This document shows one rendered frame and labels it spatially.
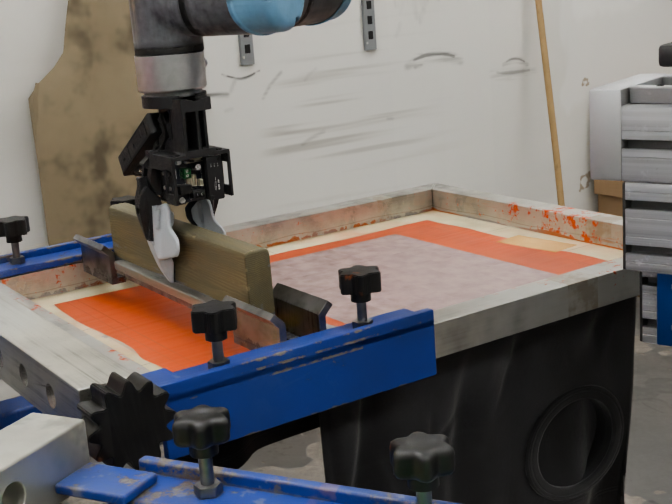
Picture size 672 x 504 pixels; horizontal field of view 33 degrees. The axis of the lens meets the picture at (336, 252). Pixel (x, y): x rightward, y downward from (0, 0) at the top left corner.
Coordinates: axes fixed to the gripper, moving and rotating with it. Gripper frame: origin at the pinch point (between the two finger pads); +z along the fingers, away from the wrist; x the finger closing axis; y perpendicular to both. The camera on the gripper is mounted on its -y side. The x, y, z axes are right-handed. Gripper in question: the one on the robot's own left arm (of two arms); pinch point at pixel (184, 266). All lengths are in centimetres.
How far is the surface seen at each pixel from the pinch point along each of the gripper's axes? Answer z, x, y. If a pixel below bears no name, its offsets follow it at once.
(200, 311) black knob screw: -3.5, -12.1, 28.3
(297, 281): 7.0, 18.5, -5.9
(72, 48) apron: -16, 64, -195
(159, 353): 7.0, -7.3, 7.1
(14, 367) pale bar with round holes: 0.8, -26.1, 18.0
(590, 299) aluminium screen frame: 6.0, 35.5, 29.1
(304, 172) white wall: 33, 141, -200
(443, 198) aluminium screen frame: 5, 57, -23
